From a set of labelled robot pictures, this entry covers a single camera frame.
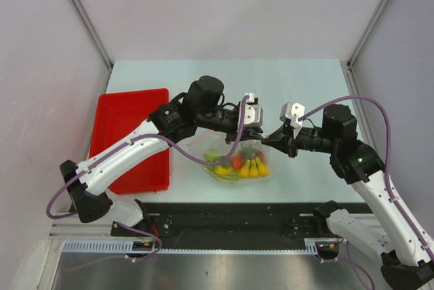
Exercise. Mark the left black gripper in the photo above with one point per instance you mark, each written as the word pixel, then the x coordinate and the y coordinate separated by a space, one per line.
pixel 243 133

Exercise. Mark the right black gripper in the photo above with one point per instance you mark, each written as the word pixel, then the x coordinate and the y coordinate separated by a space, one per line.
pixel 283 139

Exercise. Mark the orange carrot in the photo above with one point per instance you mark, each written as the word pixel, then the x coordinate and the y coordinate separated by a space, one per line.
pixel 237 162

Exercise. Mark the clear zip top bag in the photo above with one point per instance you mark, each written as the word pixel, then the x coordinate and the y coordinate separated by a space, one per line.
pixel 207 140

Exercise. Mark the small single yellow banana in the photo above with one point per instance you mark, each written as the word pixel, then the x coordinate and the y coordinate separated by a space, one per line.
pixel 222 170

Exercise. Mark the red strawberries with leaves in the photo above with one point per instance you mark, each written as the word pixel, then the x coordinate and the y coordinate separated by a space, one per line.
pixel 250 152

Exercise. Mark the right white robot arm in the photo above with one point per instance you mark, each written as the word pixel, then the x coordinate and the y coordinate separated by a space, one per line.
pixel 402 250

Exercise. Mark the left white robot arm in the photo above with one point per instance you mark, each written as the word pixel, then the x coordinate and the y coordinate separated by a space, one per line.
pixel 88 182

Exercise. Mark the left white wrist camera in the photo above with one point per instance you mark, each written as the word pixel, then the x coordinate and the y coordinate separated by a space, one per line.
pixel 250 112

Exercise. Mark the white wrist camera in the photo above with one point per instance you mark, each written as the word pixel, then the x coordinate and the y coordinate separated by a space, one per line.
pixel 250 112
pixel 291 113

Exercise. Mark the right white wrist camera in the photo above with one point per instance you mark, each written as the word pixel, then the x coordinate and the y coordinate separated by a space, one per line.
pixel 291 113

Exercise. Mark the white slotted cable duct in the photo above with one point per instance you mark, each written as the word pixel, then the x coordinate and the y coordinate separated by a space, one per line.
pixel 127 247

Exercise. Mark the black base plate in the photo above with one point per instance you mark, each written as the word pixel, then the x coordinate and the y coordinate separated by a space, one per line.
pixel 240 226

